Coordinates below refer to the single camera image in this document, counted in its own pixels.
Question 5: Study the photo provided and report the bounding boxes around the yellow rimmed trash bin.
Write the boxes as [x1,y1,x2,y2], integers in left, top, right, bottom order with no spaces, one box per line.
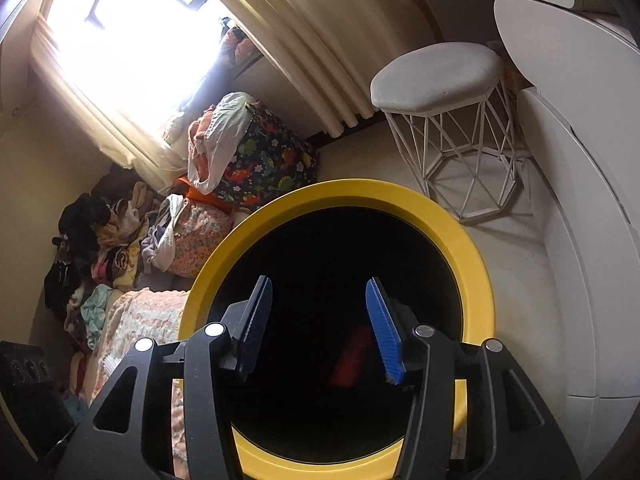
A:
[179,179,496,479]

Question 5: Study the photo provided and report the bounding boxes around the orange white patterned blanket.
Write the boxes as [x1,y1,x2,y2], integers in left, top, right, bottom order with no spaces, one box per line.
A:
[81,286,191,480]

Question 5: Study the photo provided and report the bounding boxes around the light blue garment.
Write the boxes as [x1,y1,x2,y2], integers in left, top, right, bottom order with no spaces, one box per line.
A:
[80,284,113,351]

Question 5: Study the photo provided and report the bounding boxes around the pile of clothes on bed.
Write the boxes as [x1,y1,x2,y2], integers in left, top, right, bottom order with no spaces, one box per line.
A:
[43,176,160,348]

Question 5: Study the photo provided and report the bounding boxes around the floral pink fabric bag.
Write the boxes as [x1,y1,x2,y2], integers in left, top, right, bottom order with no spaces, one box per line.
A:
[141,194,232,278]

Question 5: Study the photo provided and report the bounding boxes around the orange bag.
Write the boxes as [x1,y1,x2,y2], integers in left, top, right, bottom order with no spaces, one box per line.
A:
[171,176,233,214]

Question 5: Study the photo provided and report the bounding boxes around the cream curtain left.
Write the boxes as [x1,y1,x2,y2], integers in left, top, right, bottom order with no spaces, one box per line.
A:
[30,14,186,193]

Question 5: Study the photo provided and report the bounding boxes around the cream curtain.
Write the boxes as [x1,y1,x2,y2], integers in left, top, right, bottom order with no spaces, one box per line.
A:
[30,14,186,193]
[220,0,434,138]

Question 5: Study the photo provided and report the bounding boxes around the dinosaur print laundry basket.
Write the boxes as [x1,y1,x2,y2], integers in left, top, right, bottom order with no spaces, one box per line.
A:
[214,101,318,212]

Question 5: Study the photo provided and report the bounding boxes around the white garment in basket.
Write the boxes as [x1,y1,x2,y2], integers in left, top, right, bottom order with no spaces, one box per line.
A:
[188,92,255,194]

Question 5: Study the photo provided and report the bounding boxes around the white vanity desk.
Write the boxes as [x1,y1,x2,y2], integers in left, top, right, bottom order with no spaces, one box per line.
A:
[399,0,640,470]

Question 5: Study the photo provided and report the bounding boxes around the clothes on window sill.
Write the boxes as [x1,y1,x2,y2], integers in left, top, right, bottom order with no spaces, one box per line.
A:
[162,21,260,145]

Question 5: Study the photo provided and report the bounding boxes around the cream curtain right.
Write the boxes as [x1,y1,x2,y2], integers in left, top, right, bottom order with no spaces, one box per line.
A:
[220,0,434,138]

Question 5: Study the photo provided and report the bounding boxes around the white wire frame stool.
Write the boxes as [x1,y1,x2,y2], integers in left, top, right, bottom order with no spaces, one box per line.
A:
[370,42,518,224]

